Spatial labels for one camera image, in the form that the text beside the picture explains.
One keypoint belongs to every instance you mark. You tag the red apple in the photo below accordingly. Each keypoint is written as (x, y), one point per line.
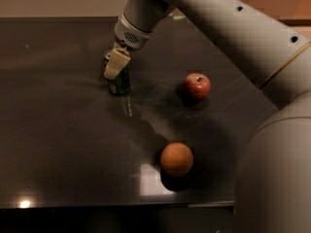
(196, 86)

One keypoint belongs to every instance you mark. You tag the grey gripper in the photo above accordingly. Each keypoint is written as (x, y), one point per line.
(128, 36)

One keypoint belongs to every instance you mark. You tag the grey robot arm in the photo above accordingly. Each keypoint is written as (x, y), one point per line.
(273, 178)

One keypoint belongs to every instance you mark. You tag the green soda can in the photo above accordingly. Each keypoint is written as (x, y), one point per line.
(121, 84)

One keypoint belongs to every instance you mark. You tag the orange fruit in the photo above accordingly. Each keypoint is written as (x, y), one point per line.
(176, 160)

